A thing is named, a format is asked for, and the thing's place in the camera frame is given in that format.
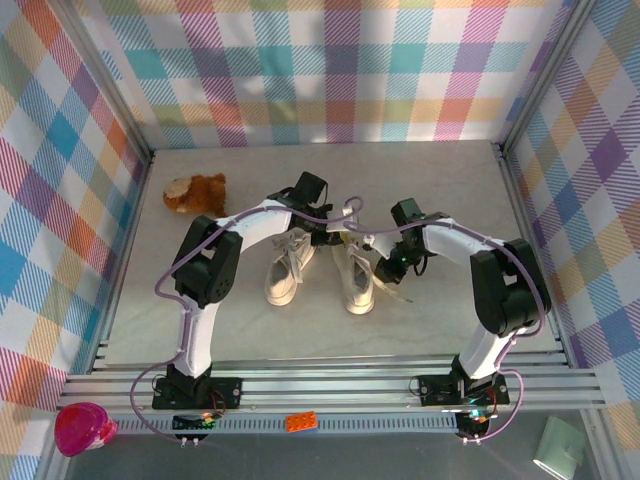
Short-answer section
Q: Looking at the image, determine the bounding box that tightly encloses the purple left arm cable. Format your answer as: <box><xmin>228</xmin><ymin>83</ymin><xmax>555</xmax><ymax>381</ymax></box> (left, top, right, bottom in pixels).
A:
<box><xmin>129</xmin><ymin>196</ymin><xmax>365</xmax><ymax>445</ymax></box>

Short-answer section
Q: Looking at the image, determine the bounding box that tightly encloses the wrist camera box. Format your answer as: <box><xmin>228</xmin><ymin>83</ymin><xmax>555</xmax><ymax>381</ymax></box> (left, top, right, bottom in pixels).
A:
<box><xmin>326</xmin><ymin>207</ymin><xmax>359</xmax><ymax>235</ymax></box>
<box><xmin>363</xmin><ymin>233</ymin><xmax>397</xmax><ymax>260</ymax></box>

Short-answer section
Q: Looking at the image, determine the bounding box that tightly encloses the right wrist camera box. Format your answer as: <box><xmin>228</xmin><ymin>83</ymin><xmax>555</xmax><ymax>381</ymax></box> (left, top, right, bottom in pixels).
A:
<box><xmin>363</xmin><ymin>233</ymin><xmax>397</xmax><ymax>260</ymax></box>

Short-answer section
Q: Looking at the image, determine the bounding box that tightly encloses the aluminium corner post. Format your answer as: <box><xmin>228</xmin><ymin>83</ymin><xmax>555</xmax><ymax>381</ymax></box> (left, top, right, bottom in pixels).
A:
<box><xmin>47</xmin><ymin>0</ymin><xmax>154</xmax><ymax>164</ymax></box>
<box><xmin>492</xmin><ymin>0</ymin><xmax>599</xmax><ymax>156</ymax></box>

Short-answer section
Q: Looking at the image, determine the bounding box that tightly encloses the aluminium side rail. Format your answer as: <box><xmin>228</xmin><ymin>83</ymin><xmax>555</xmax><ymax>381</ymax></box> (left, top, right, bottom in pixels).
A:
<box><xmin>89</xmin><ymin>149</ymin><xmax>154</xmax><ymax>374</ymax></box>
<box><xmin>492</xmin><ymin>142</ymin><xmax>571</xmax><ymax>369</ymax></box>

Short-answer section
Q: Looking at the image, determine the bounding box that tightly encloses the orange toy brick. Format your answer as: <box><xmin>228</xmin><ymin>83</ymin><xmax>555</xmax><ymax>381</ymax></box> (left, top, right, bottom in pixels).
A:
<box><xmin>285</xmin><ymin>410</ymin><xmax>320</xmax><ymax>434</ymax></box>

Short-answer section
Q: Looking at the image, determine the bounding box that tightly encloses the white canvas shoe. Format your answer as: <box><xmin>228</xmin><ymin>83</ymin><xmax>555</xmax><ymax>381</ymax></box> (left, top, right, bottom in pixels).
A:
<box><xmin>264</xmin><ymin>234</ymin><xmax>317</xmax><ymax>307</ymax></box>
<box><xmin>332</xmin><ymin>242</ymin><xmax>376</xmax><ymax>316</ymax></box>

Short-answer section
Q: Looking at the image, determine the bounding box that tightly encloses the pale green pad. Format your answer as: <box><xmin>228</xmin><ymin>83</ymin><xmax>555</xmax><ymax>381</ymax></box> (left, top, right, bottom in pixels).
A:
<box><xmin>532</xmin><ymin>416</ymin><xmax>586</xmax><ymax>479</ymax></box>

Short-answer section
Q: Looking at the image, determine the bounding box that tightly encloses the white sneaker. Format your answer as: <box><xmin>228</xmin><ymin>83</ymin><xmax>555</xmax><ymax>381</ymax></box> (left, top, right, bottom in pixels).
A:
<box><xmin>272</xmin><ymin>237</ymin><xmax>314</xmax><ymax>284</ymax></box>
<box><xmin>332</xmin><ymin>234</ymin><xmax>415</xmax><ymax>305</ymax></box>

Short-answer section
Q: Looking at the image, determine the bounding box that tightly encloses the grey slotted cable duct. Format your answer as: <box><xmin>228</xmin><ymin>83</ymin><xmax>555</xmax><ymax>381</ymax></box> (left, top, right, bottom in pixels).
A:
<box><xmin>115</xmin><ymin>416</ymin><xmax>464</xmax><ymax>436</ymax></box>

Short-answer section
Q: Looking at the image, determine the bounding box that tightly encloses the aluminium rail frame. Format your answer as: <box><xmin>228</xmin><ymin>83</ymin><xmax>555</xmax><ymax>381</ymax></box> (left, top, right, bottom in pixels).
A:
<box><xmin>58</xmin><ymin>352</ymin><xmax>610</xmax><ymax>415</ymax></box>

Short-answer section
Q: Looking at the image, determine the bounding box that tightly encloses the black round circuit board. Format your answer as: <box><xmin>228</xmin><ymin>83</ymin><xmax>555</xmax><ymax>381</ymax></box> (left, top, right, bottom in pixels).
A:
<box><xmin>457</xmin><ymin>409</ymin><xmax>494</xmax><ymax>441</ymax></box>

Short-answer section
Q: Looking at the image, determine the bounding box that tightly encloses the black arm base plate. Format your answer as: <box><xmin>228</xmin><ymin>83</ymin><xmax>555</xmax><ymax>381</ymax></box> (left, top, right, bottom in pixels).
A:
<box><xmin>151</xmin><ymin>377</ymin><xmax>244</xmax><ymax>411</ymax></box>
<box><xmin>417</xmin><ymin>372</ymin><xmax>511</xmax><ymax>407</ymax></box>

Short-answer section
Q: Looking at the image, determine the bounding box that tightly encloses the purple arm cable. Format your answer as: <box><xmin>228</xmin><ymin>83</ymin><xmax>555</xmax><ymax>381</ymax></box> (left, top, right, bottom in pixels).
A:
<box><xmin>347</xmin><ymin>219</ymin><xmax>526</xmax><ymax>445</ymax></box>
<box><xmin>129</xmin><ymin>196</ymin><xmax>365</xmax><ymax>445</ymax></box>

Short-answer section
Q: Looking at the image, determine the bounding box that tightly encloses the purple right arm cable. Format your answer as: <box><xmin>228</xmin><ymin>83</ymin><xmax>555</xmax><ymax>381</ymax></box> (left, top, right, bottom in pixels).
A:
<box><xmin>347</xmin><ymin>219</ymin><xmax>526</xmax><ymax>445</ymax></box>

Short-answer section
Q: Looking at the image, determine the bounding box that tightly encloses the pink plastic bowl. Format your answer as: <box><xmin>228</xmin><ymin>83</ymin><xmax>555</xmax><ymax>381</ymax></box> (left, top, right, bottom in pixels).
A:
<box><xmin>53</xmin><ymin>402</ymin><xmax>119</xmax><ymax>457</ymax></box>

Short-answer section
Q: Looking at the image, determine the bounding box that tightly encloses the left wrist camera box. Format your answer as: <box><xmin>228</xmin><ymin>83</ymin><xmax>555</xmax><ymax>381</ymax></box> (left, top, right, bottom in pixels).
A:
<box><xmin>326</xmin><ymin>207</ymin><xmax>359</xmax><ymax>235</ymax></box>

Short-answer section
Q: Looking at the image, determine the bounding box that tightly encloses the blue green circuit board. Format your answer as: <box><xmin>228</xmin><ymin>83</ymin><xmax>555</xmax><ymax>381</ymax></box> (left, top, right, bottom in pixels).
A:
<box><xmin>172</xmin><ymin>412</ymin><xmax>217</xmax><ymax>432</ymax></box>

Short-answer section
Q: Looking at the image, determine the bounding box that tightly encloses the brown plush monkey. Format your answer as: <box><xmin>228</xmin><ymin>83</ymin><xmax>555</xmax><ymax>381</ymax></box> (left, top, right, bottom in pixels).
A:
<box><xmin>162</xmin><ymin>172</ymin><xmax>230</xmax><ymax>217</ymax></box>

